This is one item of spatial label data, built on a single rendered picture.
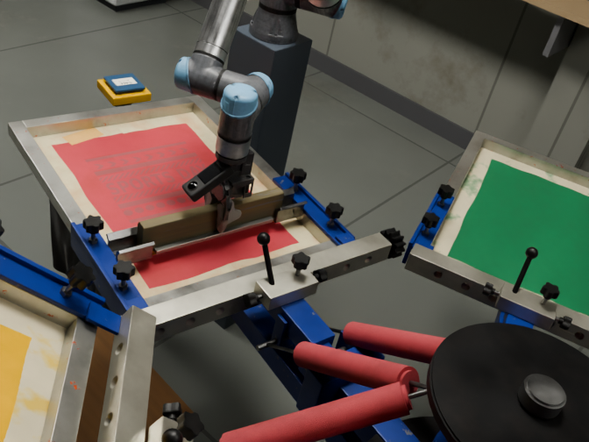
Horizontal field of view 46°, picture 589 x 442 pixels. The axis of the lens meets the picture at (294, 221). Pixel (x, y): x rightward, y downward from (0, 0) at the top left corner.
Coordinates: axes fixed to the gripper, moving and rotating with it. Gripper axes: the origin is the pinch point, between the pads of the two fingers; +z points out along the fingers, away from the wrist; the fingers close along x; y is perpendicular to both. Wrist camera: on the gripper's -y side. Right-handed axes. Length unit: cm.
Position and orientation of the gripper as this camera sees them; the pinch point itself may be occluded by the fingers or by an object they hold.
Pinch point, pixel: (213, 223)
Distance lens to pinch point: 165.4
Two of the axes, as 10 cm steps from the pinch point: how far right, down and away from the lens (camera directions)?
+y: 8.0, -2.3, 5.5
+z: -1.9, 7.8, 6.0
